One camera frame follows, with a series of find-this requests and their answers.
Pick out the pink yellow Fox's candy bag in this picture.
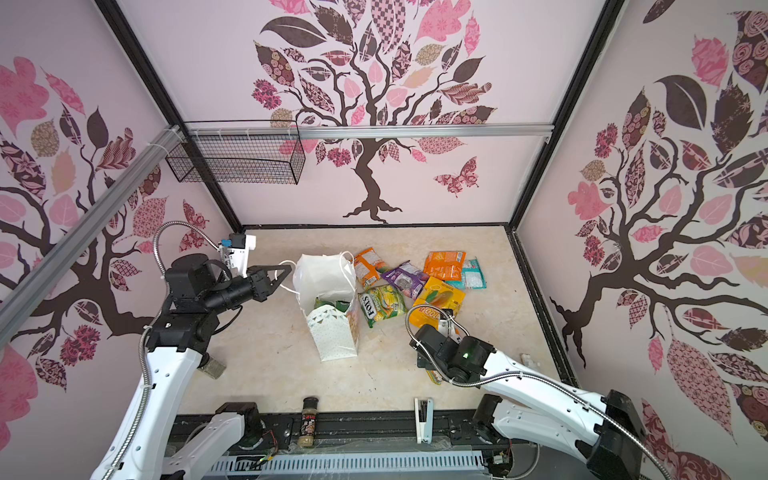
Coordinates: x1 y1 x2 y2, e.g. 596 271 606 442
426 369 443 386

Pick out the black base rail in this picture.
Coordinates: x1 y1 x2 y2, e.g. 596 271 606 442
161 407 631 480

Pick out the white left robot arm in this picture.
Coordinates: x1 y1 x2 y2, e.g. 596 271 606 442
91 254 291 479

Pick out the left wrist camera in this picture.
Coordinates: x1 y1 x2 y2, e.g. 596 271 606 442
219 233 257 278

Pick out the back aluminium rail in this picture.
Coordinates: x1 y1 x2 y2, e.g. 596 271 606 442
188 123 554 140

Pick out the green Fox's bag upper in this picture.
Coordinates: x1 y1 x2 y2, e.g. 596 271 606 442
359 284 407 328

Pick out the white paper bag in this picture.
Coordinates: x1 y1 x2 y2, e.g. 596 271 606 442
280 251 360 362

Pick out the yellow orange mango snack bag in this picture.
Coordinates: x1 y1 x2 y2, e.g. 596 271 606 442
408 277 466 329

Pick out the white slotted cable duct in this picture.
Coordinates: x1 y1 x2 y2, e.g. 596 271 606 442
204 451 486 479

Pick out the orange white snack packet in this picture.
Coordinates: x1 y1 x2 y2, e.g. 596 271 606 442
354 247 391 289

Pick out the spice bottle black cap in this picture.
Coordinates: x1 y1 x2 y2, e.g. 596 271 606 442
298 396 319 448

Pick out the purple snack packet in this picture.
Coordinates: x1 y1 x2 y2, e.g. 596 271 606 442
381 261 429 300

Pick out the aluminium rail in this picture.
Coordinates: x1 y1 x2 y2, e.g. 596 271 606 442
188 123 554 140
1 125 182 345

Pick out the small white figurine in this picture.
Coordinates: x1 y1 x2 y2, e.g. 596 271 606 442
521 354 540 372

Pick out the black wire basket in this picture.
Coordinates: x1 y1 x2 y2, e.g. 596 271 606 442
165 120 307 185

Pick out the orange snack packet far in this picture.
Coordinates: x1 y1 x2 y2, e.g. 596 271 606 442
423 251 466 282

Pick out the left aluminium rail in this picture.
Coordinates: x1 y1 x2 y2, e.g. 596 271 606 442
1 125 182 345

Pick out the teal white snack packet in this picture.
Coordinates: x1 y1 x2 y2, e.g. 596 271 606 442
447 258 487 290

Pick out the green Fox's candy bag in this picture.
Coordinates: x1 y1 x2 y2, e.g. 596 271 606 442
314 298 351 313

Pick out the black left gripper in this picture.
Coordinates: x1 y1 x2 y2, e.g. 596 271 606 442
203 265 292 315

